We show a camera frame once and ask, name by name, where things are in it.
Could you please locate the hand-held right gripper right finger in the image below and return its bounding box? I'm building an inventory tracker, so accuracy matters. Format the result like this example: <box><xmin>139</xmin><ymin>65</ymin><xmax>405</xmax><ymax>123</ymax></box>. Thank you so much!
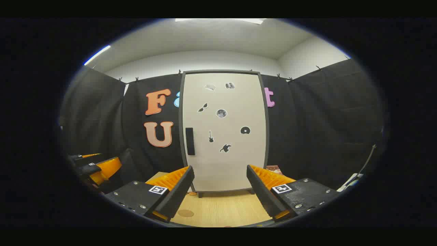
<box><xmin>246</xmin><ymin>165</ymin><xmax>340</xmax><ymax>222</ymax></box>

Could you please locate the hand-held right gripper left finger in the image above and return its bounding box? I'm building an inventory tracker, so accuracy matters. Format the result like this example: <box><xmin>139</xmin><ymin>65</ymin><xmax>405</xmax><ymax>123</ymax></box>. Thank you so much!
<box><xmin>104</xmin><ymin>165</ymin><xmax>195</xmax><ymax>223</ymax></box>

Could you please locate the grey cabinet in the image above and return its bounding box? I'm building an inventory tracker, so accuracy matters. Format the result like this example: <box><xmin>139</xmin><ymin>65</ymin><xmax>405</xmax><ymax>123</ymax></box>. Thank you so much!
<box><xmin>178</xmin><ymin>69</ymin><xmax>271</xmax><ymax>199</ymax></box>

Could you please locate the white cabinet door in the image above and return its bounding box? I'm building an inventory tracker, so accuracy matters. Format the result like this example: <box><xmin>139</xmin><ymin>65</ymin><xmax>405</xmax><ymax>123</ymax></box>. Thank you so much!
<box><xmin>180</xmin><ymin>71</ymin><xmax>269</xmax><ymax>192</ymax></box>

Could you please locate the black door handle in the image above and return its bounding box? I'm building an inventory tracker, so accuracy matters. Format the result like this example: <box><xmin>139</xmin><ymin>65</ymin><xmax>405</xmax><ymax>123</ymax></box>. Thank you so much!
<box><xmin>185</xmin><ymin>127</ymin><xmax>196</xmax><ymax>156</ymax></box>

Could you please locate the black backdrop cloth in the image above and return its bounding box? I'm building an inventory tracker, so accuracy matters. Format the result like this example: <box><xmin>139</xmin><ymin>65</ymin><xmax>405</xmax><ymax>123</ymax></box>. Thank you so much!
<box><xmin>60</xmin><ymin>58</ymin><xmax>386</xmax><ymax>192</ymax></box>

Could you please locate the white round device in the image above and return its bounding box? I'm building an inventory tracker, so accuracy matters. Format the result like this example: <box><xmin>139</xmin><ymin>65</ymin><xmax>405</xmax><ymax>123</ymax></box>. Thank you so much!
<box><xmin>336</xmin><ymin>173</ymin><xmax>364</xmax><ymax>192</ymax></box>

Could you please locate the ceiling light strip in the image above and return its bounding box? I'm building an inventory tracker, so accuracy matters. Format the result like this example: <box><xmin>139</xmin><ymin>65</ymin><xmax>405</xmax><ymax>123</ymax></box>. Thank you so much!
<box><xmin>84</xmin><ymin>45</ymin><xmax>111</xmax><ymax>66</ymax></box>

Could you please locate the ceiling light panel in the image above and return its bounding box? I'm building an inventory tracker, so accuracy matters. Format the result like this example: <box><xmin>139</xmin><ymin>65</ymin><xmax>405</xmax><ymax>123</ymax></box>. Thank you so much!
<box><xmin>175</xmin><ymin>18</ymin><xmax>267</xmax><ymax>25</ymax></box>

